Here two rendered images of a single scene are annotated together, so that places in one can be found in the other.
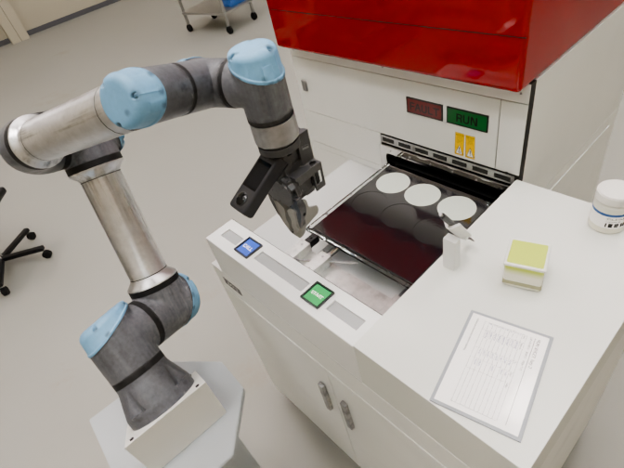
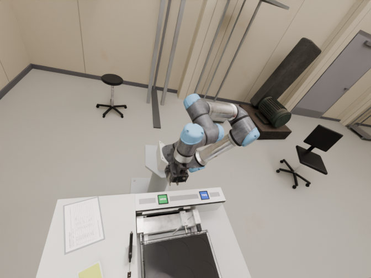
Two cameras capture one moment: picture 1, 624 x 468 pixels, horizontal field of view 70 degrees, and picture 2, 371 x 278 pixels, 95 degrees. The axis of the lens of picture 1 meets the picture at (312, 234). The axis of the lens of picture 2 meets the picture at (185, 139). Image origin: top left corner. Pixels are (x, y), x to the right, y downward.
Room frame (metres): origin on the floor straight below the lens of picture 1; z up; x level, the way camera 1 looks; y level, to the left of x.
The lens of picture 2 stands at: (0.68, -0.46, 1.86)
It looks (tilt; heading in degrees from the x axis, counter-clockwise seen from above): 41 degrees down; 95
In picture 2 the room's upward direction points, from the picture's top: 22 degrees clockwise
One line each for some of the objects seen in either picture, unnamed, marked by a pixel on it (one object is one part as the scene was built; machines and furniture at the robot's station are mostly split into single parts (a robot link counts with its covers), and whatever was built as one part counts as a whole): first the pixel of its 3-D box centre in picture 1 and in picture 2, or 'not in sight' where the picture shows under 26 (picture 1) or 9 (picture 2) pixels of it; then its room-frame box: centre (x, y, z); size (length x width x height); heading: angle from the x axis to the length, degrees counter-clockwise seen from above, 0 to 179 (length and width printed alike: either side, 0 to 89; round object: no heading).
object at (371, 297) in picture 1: (340, 287); (169, 222); (0.74, -0.03, 0.87); 0.36 x 0.08 x 0.03; 34
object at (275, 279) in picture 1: (288, 290); (180, 202); (0.76, 0.09, 0.89); 0.55 x 0.09 x 0.14; 34
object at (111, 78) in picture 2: not in sight; (112, 94); (-0.81, 1.56, 0.29); 0.48 x 0.46 x 0.57; 40
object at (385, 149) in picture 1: (439, 175); not in sight; (1.03, -0.41, 0.89); 0.44 x 0.02 x 0.10; 34
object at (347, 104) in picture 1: (392, 122); not in sight; (1.19, -0.32, 1.02); 0.81 x 0.03 x 0.40; 34
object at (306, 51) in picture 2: not in sight; (284, 91); (1.83, 3.23, 0.87); 1.07 x 1.03 x 1.75; 120
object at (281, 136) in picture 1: (273, 128); (184, 153); (0.66, 0.01, 1.38); 0.08 x 0.08 x 0.05
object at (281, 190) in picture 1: (289, 167); (179, 167); (0.66, 0.01, 1.30); 0.09 x 0.08 x 0.12; 124
